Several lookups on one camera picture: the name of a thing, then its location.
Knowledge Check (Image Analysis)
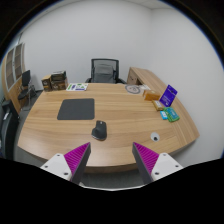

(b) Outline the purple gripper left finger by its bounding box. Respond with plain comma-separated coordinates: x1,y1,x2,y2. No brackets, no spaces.
40,141,92,185

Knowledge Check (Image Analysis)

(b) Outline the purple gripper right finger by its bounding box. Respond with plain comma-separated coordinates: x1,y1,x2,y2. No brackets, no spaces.
131,141,184,185

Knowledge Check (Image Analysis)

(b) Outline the black computer mouse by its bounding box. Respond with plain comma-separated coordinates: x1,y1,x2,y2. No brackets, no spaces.
92,120,107,140

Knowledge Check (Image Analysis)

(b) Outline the dark grey mouse pad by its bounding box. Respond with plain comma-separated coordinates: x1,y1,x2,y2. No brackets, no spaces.
57,98,95,120

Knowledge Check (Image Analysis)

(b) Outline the blue small packet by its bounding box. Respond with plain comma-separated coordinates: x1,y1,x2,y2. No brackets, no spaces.
160,111,168,120

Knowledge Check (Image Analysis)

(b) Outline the green small packet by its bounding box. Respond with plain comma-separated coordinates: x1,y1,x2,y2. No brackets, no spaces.
164,107,180,122

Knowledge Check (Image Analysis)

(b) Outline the yellow small packet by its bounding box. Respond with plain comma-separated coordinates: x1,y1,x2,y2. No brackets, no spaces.
152,100,164,111

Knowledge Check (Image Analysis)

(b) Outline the orange cardboard box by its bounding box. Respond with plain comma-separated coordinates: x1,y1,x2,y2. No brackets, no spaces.
143,90,160,101

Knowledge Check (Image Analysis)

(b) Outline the purple standing card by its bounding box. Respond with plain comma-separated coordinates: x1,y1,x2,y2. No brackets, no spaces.
160,85,177,107

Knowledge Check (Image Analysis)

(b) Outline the white green leaflet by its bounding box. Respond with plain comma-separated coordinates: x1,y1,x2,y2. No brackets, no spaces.
66,83,88,91

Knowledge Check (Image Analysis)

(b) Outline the black chair at left edge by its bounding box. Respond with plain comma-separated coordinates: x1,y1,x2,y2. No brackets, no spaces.
0,100,19,160

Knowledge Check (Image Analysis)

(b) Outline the dark box stack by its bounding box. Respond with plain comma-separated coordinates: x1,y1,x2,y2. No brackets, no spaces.
51,71,68,90

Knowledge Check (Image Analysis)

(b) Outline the black side chair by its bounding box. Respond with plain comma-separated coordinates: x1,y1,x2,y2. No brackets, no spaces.
18,70,36,102

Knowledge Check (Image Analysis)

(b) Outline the wooden side desk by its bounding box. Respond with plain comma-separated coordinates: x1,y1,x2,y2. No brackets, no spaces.
127,67,165,89

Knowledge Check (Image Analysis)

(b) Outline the brown box left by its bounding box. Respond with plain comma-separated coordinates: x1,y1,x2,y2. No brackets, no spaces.
42,75,52,92

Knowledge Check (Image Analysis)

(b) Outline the grey mesh office chair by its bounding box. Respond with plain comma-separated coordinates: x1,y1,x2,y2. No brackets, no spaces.
86,58,125,84

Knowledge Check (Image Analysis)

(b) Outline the wooden bookshelf cabinet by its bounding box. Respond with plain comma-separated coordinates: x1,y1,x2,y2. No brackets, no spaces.
2,43,25,106

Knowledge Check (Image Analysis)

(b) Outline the desk cable grommet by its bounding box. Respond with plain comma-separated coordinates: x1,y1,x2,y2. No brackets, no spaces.
150,132,160,142

